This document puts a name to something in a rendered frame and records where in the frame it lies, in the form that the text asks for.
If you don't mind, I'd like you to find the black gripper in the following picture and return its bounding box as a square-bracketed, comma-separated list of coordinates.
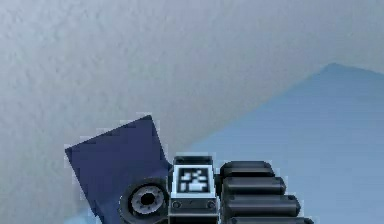
[118, 176, 172, 224]

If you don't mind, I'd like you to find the dark blue square box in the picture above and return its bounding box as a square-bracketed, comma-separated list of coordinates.
[64, 114, 174, 224]

